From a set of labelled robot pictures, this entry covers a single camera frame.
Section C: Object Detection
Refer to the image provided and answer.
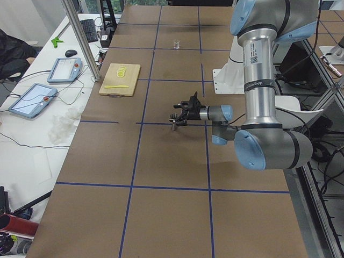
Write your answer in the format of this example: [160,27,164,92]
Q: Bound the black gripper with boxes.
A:
[169,101,200,126]

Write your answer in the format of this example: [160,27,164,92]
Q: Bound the small clear glass cup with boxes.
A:
[173,40,180,49]

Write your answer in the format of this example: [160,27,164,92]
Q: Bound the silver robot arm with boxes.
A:
[170,1,319,170]

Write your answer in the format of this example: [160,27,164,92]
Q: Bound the yellow plastic knife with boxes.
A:
[104,84,130,89]

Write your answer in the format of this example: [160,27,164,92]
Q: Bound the wooden cutting board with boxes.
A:
[99,63,141,97]

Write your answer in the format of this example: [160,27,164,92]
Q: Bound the yellow lemon slices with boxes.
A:
[116,66,127,78]

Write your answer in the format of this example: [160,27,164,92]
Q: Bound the white plastic chair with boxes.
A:
[275,96,324,128]

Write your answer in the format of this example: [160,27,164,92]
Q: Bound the crumpled white plastic wrap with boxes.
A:
[48,105,85,145]

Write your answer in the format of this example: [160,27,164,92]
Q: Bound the upper blue teach pendant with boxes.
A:
[47,58,82,83]

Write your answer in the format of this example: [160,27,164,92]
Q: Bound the blue teach pendant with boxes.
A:
[8,83,58,118]
[47,58,82,83]

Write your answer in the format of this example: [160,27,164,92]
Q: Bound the black computer mouse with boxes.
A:
[64,49,77,58]

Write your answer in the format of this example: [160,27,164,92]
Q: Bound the black keyboard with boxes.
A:
[80,19,98,42]

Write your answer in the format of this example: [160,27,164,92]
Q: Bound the green plastic clamp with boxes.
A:
[51,37,64,48]

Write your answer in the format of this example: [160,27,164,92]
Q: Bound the lower blue teach pendant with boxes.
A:
[8,83,58,118]

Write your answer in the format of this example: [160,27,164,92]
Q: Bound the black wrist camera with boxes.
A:
[189,91,202,109]

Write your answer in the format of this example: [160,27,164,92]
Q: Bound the aluminium frame post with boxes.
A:
[61,0,100,82]

